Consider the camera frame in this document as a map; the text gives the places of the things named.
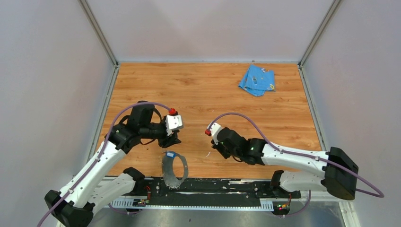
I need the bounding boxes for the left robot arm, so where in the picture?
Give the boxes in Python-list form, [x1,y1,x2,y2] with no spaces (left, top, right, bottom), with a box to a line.
[37,101,183,227]

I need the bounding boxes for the folded blue cloth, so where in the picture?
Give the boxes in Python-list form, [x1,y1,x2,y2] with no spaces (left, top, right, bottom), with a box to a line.
[238,65,276,96]

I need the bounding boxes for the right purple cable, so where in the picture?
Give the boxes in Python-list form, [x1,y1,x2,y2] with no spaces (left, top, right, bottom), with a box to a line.
[205,112,385,199]

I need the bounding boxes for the white slotted cable duct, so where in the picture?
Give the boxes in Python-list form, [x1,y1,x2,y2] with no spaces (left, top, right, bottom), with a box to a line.
[77,199,274,211]

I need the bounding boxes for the purple cable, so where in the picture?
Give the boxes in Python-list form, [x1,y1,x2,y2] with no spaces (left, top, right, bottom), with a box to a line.
[205,112,385,199]
[37,102,178,227]

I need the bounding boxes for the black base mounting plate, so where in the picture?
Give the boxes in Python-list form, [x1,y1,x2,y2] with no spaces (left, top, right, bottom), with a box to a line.
[114,177,302,208]

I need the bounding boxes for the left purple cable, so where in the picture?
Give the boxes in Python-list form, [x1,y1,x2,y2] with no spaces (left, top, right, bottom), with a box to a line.
[37,102,178,227]

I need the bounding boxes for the key with blue tag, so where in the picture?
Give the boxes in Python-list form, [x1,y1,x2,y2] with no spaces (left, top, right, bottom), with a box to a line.
[166,152,176,158]

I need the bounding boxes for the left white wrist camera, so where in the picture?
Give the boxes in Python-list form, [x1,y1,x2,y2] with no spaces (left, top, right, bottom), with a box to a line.
[166,114,184,136]

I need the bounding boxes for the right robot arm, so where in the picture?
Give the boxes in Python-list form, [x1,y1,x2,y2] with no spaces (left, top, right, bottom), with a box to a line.
[205,124,359,201]

